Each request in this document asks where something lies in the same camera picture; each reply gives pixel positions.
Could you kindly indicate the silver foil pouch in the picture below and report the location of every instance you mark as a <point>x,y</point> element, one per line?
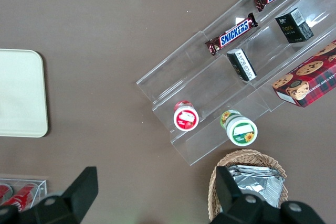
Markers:
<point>262,184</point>

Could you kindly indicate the oval light wicker basket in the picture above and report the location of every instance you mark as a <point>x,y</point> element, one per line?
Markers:
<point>278,163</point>

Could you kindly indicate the clear acrylic bottle rack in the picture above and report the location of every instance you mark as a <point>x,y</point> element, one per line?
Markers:
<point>40,187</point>

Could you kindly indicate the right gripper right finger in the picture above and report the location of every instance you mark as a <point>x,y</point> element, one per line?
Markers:
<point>236,208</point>

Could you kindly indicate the cream plastic tray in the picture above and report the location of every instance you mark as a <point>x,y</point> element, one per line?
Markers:
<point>21,93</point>

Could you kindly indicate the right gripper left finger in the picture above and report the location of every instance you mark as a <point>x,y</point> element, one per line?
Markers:
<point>78,195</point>

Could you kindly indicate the red lid yogurt cup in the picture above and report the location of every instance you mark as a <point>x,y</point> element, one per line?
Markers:
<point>186,117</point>

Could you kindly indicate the green lid yogurt cup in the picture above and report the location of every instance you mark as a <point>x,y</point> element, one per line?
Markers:
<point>241,130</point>

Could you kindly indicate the small black carton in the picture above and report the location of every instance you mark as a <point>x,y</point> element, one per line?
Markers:
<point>241,64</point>
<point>294,26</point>

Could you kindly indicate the red tartan cookie box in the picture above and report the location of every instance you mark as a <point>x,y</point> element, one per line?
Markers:
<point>307,77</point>

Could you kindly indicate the clear acrylic stepped stand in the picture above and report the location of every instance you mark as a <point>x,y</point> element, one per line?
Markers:
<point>210,90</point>

